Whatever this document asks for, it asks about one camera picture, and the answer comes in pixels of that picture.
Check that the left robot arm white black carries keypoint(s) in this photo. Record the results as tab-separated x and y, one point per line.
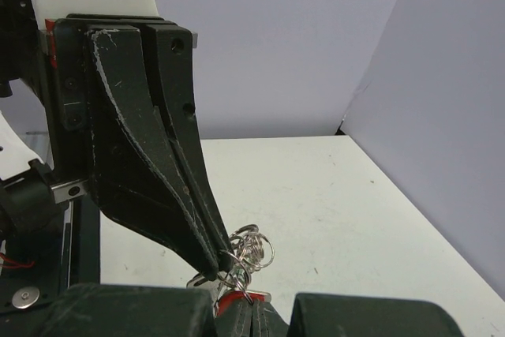
32	188

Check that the large metal keyring band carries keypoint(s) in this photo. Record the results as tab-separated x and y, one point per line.
251	252

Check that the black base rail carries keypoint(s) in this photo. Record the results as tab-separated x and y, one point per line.
42	265

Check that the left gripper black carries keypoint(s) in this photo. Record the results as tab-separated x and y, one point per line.
120	103

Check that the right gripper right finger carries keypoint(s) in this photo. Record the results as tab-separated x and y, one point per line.
336	315

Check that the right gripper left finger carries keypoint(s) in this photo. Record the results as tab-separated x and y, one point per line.
109	310

